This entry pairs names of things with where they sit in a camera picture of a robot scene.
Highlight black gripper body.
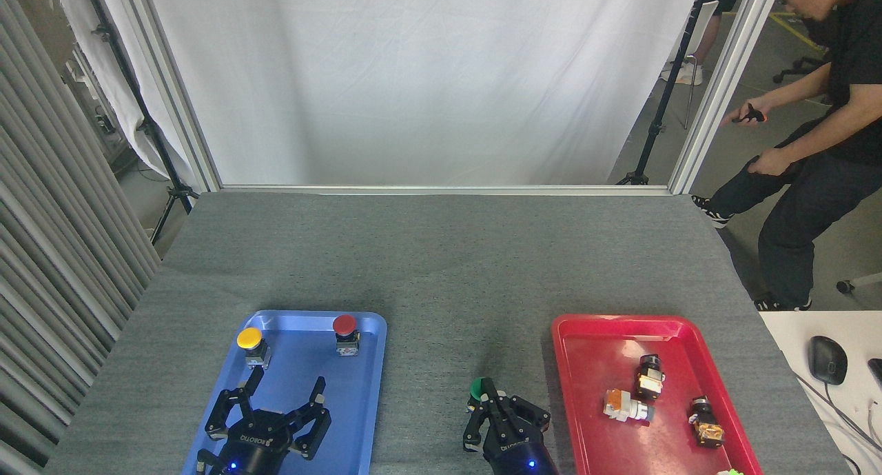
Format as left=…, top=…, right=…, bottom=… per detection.
left=482, top=421, right=560, bottom=475
left=200, top=410, right=293, bottom=475

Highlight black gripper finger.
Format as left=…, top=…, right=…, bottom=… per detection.
left=288, top=376, right=332, bottom=460
left=500, top=394, right=552, bottom=439
left=463, top=378, right=504, bottom=454
left=205, top=367, right=267, bottom=441

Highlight yellow push button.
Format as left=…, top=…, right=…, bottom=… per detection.
left=236, top=327, right=272, bottom=370

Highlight red push button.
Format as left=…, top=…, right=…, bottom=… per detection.
left=332, top=314, right=362, bottom=357

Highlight person's hand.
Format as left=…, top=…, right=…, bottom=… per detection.
left=748, top=148, right=793, bottom=178
left=720, top=102, right=767, bottom=127

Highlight blue plastic tray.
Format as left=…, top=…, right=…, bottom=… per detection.
left=181, top=310, right=388, bottom=475

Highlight red plastic tray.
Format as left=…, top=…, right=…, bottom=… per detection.
left=551, top=314, right=763, bottom=475

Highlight grey ribbed panel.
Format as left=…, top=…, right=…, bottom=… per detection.
left=0, top=0, right=163, bottom=475

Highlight white side table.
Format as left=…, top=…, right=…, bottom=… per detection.
left=758, top=311, right=882, bottom=475

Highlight black computer mouse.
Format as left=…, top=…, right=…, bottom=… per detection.
left=808, top=336, right=848, bottom=385

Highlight black tripod stand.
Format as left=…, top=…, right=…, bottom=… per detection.
left=615, top=0, right=717, bottom=186
left=79, top=0, right=201, bottom=245

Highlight white backdrop cloth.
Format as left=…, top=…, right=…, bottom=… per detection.
left=48, top=0, right=704, bottom=186

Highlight grey chair leg with caster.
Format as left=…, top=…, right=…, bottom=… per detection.
left=836, top=272, right=882, bottom=295

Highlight person in background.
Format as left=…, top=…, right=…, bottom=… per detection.
left=660, top=0, right=748, bottom=87

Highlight black office chair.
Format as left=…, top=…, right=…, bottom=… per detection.
left=773, top=54, right=828, bottom=84

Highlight white orange switch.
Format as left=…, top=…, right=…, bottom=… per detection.
left=603, top=389, right=655, bottom=425

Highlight black knob switch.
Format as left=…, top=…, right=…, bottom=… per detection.
left=635, top=354, right=666, bottom=401

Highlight black orange switch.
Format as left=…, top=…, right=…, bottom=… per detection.
left=688, top=395, right=726, bottom=449

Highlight silver frame crossbar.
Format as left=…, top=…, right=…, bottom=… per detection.
left=219, top=184, right=673, bottom=196

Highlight black mouse cable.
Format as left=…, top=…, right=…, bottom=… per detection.
left=825, top=383, right=882, bottom=456

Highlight silver frame post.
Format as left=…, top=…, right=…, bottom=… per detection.
left=114, top=0, right=223, bottom=192
left=668, top=0, right=786, bottom=195

